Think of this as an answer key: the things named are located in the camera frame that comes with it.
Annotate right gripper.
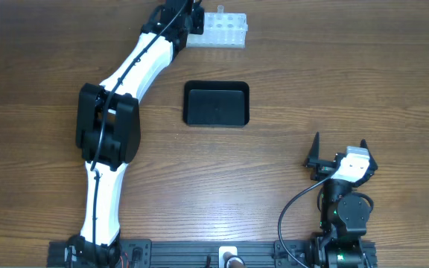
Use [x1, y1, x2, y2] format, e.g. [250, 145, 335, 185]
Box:
[302, 131, 379, 186]

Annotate black tray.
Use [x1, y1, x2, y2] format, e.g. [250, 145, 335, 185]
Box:
[182, 80, 251, 129]

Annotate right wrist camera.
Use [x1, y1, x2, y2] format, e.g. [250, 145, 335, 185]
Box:
[332, 145, 371, 184]

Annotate black cable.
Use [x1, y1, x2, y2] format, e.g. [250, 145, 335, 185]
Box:
[276, 174, 337, 268]
[89, 0, 197, 173]

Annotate mounting rail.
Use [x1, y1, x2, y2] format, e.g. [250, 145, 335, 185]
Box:
[46, 238, 378, 268]

